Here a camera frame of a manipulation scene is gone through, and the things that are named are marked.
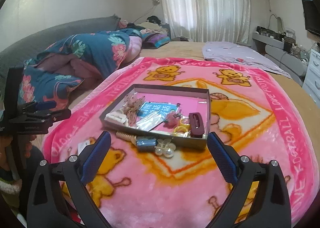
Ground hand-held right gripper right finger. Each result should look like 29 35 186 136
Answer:
207 132 292 228

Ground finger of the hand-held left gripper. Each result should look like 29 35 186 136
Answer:
8 108 72 127
18 100 57 114

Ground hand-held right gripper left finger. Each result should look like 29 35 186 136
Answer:
26 132 112 228

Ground white hair claw clip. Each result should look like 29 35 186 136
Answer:
104 110 128 125

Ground brown oval hair clip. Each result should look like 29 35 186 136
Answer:
189 112 205 139

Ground yellow clear hair clip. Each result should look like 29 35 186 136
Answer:
173 118 193 138

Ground sheer dotted bow hair clip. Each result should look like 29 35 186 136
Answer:
122 95 147 126

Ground clear plastic packet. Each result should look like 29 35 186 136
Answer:
136 112 170 132

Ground pink flower hair clip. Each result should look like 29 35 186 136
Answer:
163 110 182 128

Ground shallow grey cardboard box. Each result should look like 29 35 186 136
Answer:
99 84 210 152

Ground cream comb hair clip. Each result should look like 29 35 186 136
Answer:
116 131 138 143

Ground blue hair clip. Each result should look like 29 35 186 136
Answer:
136 136 157 153

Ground grey headboard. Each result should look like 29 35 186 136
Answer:
0 14 120 86

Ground pink bear print blanket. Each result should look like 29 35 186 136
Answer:
42 57 315 228

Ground clear pearl hair clip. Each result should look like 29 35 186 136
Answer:
154 138 177 158

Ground blue floral quilt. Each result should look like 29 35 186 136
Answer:
21 30 143 111

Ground light purple sheet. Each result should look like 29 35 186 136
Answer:
202 41 292 78

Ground grey television stand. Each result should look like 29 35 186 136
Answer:
251 26 310 85

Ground white drawer cabinet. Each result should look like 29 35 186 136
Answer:
302 49 320 105

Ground purple striped pillow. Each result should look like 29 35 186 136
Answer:
144 32 172 48

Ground beige folded clothes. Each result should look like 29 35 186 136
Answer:
136 15 171 35

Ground white curtain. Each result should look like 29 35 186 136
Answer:
156 0 252 43

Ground black television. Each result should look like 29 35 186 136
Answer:
302 0 320 35

